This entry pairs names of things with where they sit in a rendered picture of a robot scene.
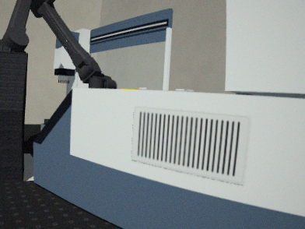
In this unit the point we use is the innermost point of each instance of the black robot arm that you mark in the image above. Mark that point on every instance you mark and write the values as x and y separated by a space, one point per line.
16 40

